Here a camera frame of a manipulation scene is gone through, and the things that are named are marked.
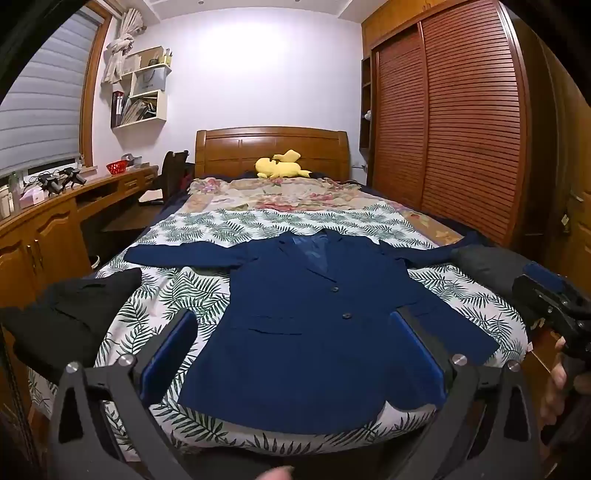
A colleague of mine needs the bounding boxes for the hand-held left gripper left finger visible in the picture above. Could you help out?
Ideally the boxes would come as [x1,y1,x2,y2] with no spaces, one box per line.
[48,308,198,480]

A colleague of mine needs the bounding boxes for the wooden headboard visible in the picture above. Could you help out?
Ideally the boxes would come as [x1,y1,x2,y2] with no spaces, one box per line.
[195,126,350,182]

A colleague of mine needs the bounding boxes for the black folded garment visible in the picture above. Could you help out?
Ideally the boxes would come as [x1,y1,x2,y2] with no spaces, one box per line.
[0,268,144,370]

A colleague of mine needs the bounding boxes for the grey paper bag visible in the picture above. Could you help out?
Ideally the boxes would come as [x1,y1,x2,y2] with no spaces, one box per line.
[131,69,166,97]

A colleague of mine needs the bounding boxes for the white wall shelf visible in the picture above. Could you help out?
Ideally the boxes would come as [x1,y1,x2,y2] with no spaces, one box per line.
[110,45,174,130]

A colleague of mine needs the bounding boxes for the yellow plush toy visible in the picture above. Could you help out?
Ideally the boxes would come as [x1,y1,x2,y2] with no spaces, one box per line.
[255,149,312,180]

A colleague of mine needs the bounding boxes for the black hand tools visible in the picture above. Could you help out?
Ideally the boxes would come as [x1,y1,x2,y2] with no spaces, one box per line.
[37,168,86,195]

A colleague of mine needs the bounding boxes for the wooden window frame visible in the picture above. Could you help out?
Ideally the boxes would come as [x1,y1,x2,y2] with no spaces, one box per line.
[79,0,114,169]

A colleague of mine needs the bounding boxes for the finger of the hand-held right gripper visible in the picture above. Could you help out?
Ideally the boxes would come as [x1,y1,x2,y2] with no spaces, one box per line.
[512,274,555,320]
[526,264,568,294]

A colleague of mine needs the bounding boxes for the tied beige curtain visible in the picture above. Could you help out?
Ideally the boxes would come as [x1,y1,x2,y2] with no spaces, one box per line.
[100,9,139,86]

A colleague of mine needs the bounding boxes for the wooden slatted wardrobe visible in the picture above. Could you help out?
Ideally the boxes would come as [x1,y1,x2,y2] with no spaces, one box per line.
[359,0,532,250]

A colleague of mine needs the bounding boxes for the wooden door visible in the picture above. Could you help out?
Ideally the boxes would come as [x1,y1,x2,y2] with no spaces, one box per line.
[538,41,591,296]

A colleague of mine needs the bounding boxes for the row of books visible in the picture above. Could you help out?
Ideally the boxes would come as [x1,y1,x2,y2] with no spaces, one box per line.
[112,90,158,127]

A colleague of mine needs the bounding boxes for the dark grey cloth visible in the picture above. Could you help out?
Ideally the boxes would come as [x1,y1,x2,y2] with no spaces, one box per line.
[450,244,536,296]

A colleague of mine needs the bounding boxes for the leaf print bedsheet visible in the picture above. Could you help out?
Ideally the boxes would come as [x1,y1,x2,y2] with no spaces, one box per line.
[28,203,532,462]

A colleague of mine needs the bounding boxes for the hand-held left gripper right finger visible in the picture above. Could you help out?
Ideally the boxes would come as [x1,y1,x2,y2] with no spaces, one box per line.
[389,307,541,480]

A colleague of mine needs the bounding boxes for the navy blue suit jacket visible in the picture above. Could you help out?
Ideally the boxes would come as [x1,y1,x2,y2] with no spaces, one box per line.
[124,229,502,435]

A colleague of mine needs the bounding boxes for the wooden desk cabinet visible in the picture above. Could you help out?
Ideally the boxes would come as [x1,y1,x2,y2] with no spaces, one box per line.
[0,165,160,416]

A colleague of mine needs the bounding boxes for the dark chair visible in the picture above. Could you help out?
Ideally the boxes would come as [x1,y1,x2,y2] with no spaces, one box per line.
[139,150,190,206]

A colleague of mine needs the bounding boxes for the person's right hand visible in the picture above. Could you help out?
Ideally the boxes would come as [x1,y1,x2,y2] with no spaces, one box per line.
[539,338,568,426]

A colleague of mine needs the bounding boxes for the grey window blind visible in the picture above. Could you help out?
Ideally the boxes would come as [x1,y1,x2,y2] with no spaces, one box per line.
[0,7,105,176]

